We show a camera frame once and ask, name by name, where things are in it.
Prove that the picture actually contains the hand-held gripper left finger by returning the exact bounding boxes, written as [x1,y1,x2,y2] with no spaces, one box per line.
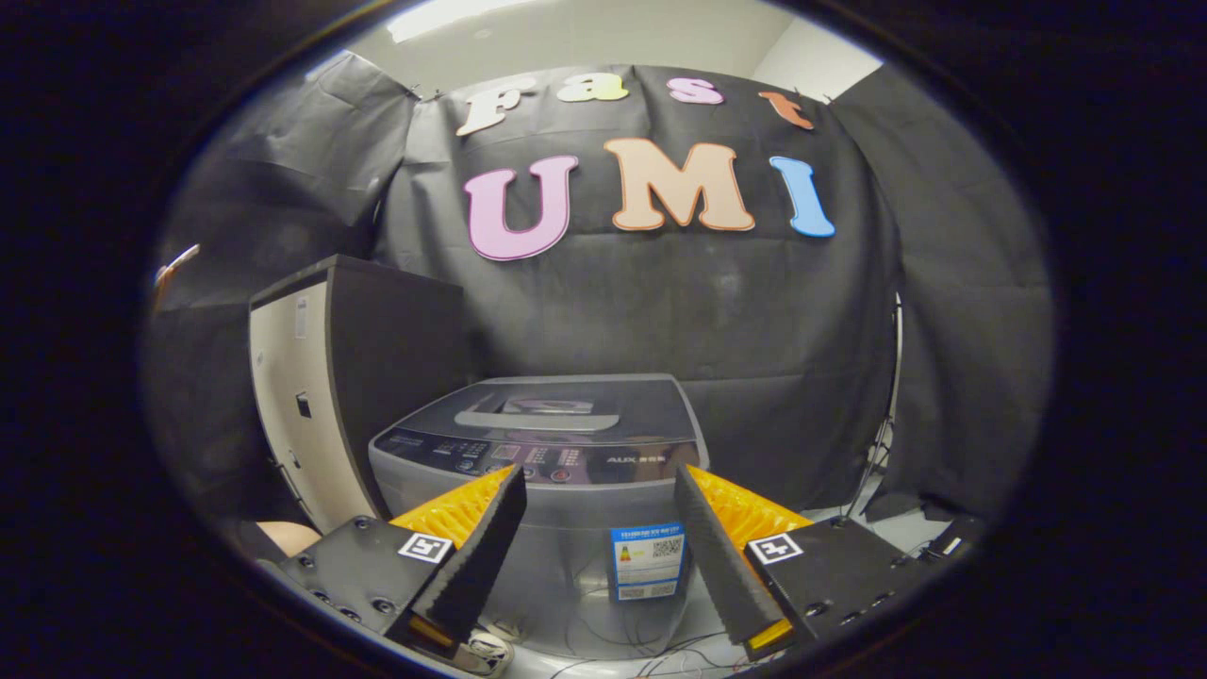
[259,464,529,663]

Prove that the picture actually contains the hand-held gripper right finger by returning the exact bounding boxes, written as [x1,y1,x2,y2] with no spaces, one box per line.
[674,462,944,661]

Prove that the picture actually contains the grey washing machine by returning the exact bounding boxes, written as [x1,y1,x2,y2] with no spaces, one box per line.
[368,374,710,661]

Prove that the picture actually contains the white shoe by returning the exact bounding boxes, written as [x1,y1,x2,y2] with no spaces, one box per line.
[462,630,515,675]

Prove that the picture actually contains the black light stand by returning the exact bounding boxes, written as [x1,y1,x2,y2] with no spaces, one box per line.
[839,292,901,520]

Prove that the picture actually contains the black box on floor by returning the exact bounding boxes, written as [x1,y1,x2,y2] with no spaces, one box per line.
[919,514,986,567]

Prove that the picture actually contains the beige cabinet with dark sides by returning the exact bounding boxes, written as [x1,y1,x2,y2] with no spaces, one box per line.
[248,253,468,534]

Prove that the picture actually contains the black backdrop cloth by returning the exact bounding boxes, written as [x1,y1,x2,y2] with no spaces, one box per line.
[141,47,1052,524]

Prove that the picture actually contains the wooden pole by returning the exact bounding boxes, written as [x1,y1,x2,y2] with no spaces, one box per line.
[153,243,201,312]

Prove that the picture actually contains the floor cables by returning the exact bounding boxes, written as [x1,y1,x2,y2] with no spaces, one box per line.
[547,632,755,679]

